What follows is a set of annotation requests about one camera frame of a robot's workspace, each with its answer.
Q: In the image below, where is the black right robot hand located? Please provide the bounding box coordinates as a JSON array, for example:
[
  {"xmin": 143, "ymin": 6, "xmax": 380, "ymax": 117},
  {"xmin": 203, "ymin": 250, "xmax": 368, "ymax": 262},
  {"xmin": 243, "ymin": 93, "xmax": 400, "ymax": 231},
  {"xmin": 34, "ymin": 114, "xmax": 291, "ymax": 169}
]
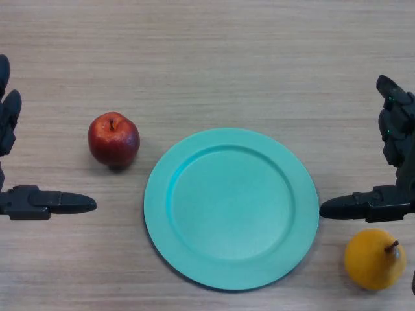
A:
[{"xmin": 320, "ymin": 75, "xmax": 415, "ymax": 223}]

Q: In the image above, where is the yellow pear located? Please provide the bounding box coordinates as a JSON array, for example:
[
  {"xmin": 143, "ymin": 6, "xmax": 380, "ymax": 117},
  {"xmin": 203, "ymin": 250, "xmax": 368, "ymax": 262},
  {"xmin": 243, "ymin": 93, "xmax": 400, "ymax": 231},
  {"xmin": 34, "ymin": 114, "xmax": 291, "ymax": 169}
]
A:
[{"xmin": 344, "ymin": 228, "xmax": 407, "ymax": 291}]

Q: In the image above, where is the turquoise round plate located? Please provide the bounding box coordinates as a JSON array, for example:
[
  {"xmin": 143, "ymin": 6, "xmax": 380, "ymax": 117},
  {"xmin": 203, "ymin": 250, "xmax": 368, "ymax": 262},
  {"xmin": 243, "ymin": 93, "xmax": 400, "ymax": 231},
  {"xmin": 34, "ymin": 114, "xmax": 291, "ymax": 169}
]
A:
[{"xmin": 143, "ymin": 128, "xmax": 320, "ymax": 291}]

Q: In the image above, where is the red apple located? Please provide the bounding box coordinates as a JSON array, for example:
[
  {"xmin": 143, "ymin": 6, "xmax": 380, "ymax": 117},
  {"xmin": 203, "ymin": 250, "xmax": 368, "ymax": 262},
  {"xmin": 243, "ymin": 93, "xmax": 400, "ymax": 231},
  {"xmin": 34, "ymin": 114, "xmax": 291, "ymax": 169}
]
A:
[{"xmin": 87, "ymin": 111, "xmax": 141, "ymax": 169}]

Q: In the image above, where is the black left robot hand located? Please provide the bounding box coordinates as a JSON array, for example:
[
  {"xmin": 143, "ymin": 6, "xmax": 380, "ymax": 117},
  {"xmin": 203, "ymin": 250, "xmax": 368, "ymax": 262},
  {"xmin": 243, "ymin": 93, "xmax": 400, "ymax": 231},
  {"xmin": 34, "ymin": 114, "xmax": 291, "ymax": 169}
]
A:
[{"xmin": 0, "ymin": 54, "xmax": 97, "ymax": 221}]

